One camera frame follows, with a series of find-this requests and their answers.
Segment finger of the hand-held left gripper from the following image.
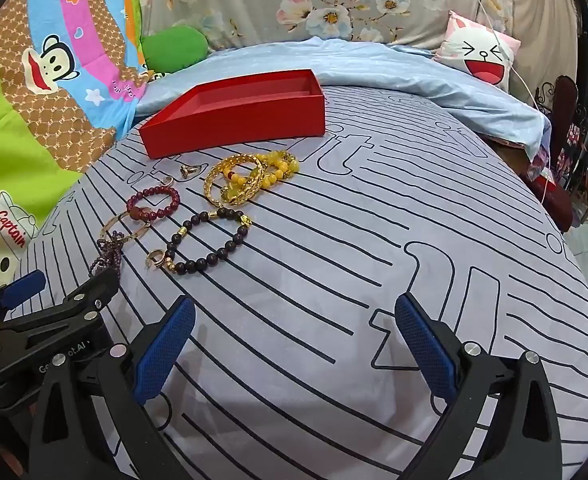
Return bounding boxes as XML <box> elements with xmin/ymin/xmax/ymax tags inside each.
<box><xmin>0</xmin><ymin>269</ymin><xmax>48</xmax><ymax>322</ymax></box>
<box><xmin>0</xmin><ymin>266</ymin><xmax>121</xmax><ymax>357</ymax></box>

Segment red cardboard box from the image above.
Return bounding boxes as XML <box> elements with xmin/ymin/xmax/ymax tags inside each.
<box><xmin>139</xmin><ymin>69</ymin><xmax>327</xmax><ymax>160</ymax></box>

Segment pink cartoon face pillow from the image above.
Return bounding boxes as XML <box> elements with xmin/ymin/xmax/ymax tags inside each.
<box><xmin>434</xmin><ymin>10</ymin><xmax>522</xmax><ymax>93</ymax></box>

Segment light blue blanket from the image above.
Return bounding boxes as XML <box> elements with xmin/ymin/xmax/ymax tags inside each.
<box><xmin>134</xmin><ymin>37</ymin><xmax>549</xmax><ymax>158</ymax></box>

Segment gold ring with dark setting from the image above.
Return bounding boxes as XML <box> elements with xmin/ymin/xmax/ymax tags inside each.
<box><xmin>145</xmin><ymin>247</ymin><xmax>175</xmax><ymax>270</ymax></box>

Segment amber yellow bead bracelet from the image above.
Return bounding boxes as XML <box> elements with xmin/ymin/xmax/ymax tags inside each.
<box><xmin>259</xmin><ymin>150</ymin><xmax>301</xmax><ymax>188</ymax></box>

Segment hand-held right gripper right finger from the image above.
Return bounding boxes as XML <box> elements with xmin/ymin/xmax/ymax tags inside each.
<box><xmin>395</xmin><ymin>292</ymin><xmax>564</xmax><ymax>480</ymax></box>

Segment dark red bead bracelet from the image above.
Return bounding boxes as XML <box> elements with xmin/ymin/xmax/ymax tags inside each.
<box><xmin>133</xmin><ymin>186</ymin><xmax>181</xmax><ymax>221</ymax></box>

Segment thin white cable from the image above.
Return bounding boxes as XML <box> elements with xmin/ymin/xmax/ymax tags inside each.
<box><xmin>461</xmin><ymin>0</ymin><xmax>552</xmax><ymax>203</ymax></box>

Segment green pillow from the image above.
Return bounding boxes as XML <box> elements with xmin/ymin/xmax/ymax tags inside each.
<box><xmin>141</xmin><ymin>25</ymin><xmax>209</xmax><ymax>73</ymax></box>

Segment dark bead bracelet gold charms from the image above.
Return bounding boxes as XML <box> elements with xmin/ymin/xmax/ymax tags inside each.
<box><xmin>166</xmin><ymin>208</ymin><xmax>253</xmax><ymax>275</ymax></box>

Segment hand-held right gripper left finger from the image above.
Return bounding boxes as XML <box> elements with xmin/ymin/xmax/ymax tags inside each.
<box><xmin>26</xmin><ymin>295</ymin><xmax>197</xmax><ymax>480</ymax></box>

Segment purple tassel charm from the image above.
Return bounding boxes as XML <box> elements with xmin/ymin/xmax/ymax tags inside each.
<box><xmin>89</xmin><ymin>230</ymin><xmax>125</xmax><ymax>277</ymax></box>

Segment cartoon monkey printed blanket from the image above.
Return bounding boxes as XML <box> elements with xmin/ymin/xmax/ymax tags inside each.
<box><xmin>0</xmin><ymin>0</ymin><xmax>147</xmax><ymax>288</ymax></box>

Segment thin gold bangle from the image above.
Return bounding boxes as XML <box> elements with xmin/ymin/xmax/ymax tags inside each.
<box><xmin>100</xmin><ymin>212</ymin><xmax>152</xmax><ymax>247</ymax></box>

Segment dark wooden furniture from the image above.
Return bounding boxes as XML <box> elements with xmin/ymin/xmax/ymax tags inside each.
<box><xmin>524</xmin><ymin>75</ymin><xmax>584</xmax><ymax>233</ymax></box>

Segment chunky gold bracelet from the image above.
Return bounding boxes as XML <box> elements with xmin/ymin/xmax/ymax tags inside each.
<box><xmin>204</xmin><ymin>155</ymin><xmax>267</xmax><ymax>206</ymax></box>

